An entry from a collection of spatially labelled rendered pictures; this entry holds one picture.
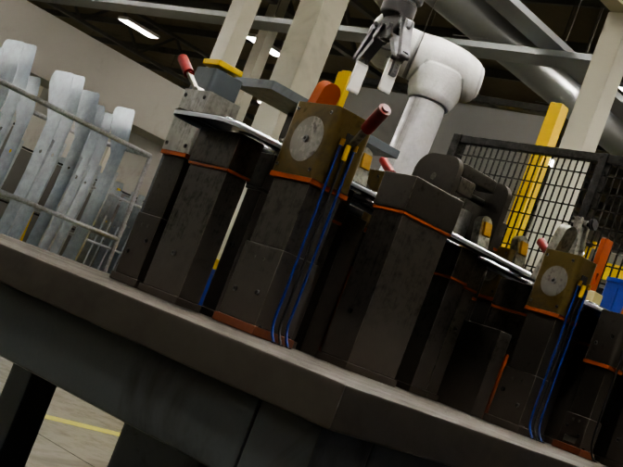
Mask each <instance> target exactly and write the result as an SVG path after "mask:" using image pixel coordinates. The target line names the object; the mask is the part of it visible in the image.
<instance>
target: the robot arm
mask: <svg viewBox="0 0 623 467"><path fill-rule="evenodd" d="M374 1H375V2H376V4H377V5H378V6H379V7H380V11H381V13H382V14H381V15H380V16H378V17H377V18H376V19H375V21H374V23H373V24H372V26H371V27H370V29H369V31H368V34H367V35H366V37H365V38H364V40H363V41H362V44H361V45H360V47H359V48H358V50H357V51H356V53H355V55H354V56H353V58H352V59H354V60H355V61H356V64H355V67H354V69H353V72H352V74H351V76H350V80H349V83H348V86H347V88H346V90H347V91H349V92H351V93H353V94H355V95H357V94H358V93H359V92H360V89H361V86H362V82H363V80H364V77H365V74H366V72H367V70H368V68H369V66H368V63H369V61H371V62H372V63H373V65H375V66H376V67H377V68H379V69H382V70H383V71H384V72H383V75H382V77H381V80H380V82H379V84H378V87H377V90H379V91H381V92H383V93H385V94H387V95H389V94H390V92H391V89H392V86H393V84H394V82H395V79H396V77H397V75H398V76H400V77H402V78H403V79H406V80H408V81H409V82H408V90H407V94H408V98H409V101H408V103H407V105H406V108H405V109H404V111H403V114H402V116H401V119H400V122H399V125H398V127H397V129H396V131H395V133H394V136H393V138H392V140H391V143H390V145H391V146H392V147H394V148H396V149H398V150H399V151H400V154H399V156H398V159H395V158H388V161H389V162H390V164H391V166H392V167H393V169H394V171H396V172H397V173H403V174H408V175H412V174H413V170H414V167H415V166H416V164H417V162H418V161H419V160H420V159H421V158H422V157H424V156H425V155H427V154H428V152H429V150H430V147H431V146H432V144H433V141H434V139H435V136H436V134H437V131H438V129H439V125H440V124H441V121H442V119H443V116H444V114H447V113H448V112H450V111H451V110H452V109H453V108H454V106H455V105H456V104H457V103H462V104H464V103H467V102H470V101H472V100H473V99H474V98H476V97H477V95H478V92H479V90H480V87H481V84H482V82H483V79H484V75H485V70H484V68H483V67H482V65H481V63H480V62H479V61H478V60H477V59H476V58H475V57H474V56H473V55H472V54H470V53H469V52H468V51H466V50H465V49H463V48H462V47H460V46H458V45H456V44H453V43H451V42H449V41H447V40H444V39H442V38H440V37H438V36H435V35H431V34H428V33H423V32H421V31H419V30H417V29H415V28H414V27H413V26H414V22H413V19H414V16H415V14H416V11H417V8H418V7H420V6H422V5H423V3H424V1H425V0H374ZM405 76H406V77H405Z"/></svg>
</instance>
